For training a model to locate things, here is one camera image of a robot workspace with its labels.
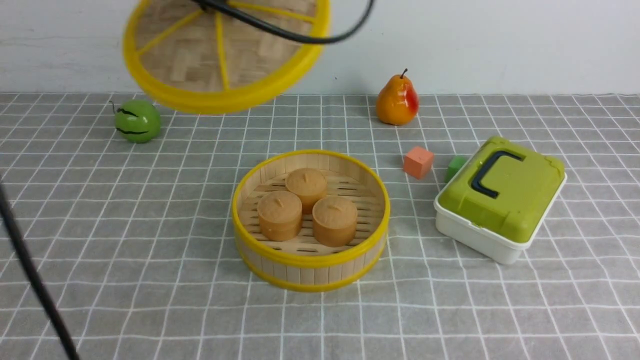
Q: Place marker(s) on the yellow woven steamer lid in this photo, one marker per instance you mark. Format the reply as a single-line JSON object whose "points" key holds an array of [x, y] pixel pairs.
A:
{"points": [[206, 62]]}

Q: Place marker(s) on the yellow bamboo steamer basket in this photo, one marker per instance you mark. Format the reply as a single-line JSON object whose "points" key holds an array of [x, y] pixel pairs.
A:
{"points": [[303, 264]]}

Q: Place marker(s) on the back brown toy bun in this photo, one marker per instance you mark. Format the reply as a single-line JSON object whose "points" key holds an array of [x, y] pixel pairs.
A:
{"points": [[309, 184]]}

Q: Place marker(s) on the brown toy bun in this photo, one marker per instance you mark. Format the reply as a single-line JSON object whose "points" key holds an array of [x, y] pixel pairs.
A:
{"points": [[280, 215], [309, 184], [334, 220]]}

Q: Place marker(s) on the right brown toy bun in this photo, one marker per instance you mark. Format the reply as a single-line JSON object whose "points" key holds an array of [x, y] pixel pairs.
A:
{"points": [[334, 220]]}

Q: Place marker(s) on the left brown toy bun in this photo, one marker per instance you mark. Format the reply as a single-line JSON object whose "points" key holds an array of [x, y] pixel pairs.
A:
{"points": [[280, 215]]}

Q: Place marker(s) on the orange cube block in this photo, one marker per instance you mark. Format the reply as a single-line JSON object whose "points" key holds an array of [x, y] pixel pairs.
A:
{"points": [[418, 162]]}

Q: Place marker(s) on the orange toy pear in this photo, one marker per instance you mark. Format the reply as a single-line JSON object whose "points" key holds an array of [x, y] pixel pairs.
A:
{"points": [[397, 103]]}

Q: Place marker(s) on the green cube block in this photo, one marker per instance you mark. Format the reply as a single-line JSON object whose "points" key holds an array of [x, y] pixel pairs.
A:
{"points": [[454, 166]]}

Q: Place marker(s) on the green and white lunch box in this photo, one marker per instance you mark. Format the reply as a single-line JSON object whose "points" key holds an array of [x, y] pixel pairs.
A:
{"points": [[497, 202]]}

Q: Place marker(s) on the green toy watermelon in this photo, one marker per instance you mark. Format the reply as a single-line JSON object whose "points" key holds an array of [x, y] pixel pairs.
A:
{"points": [[137, 120]]}

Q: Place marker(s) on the grey checked tablecloth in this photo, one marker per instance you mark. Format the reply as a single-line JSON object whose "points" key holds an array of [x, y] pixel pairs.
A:
{"points": [[136, 244]]}

